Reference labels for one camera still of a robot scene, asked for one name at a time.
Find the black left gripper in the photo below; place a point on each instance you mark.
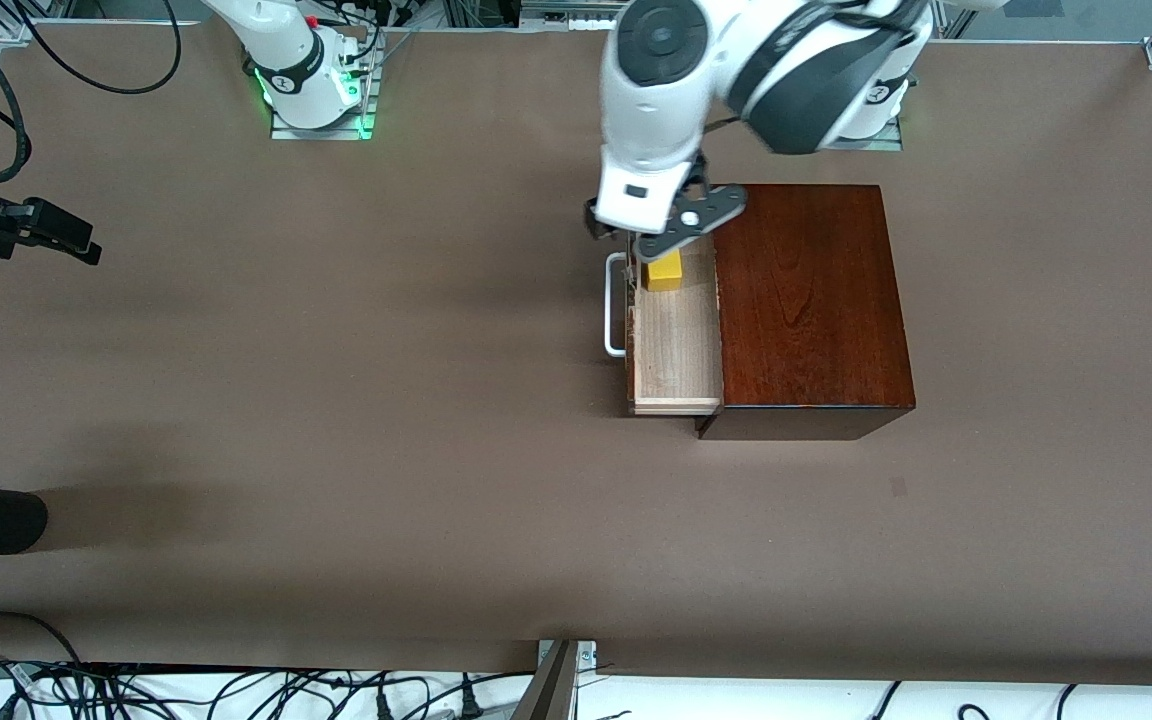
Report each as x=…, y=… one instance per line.
x=595, y=226

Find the yellow cube block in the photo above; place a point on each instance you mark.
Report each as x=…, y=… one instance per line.
x=664, y=275

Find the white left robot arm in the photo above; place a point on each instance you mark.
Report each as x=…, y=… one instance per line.
x=651, y=120

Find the grey device with ports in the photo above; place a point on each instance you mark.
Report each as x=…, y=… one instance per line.
x=556, y=10

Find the dark brown wooden cabinet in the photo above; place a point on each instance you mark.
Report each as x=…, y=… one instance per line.
x=816, y=300

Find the brown table cover sheet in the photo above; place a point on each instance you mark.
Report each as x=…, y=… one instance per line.
x=536, y=520

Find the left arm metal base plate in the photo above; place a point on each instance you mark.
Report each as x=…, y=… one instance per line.
x=876, y=143

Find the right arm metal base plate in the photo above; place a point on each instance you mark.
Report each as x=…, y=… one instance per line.
x=326, y=133

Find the aluminium camera post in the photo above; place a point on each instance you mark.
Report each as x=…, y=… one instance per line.
x=551, y=690

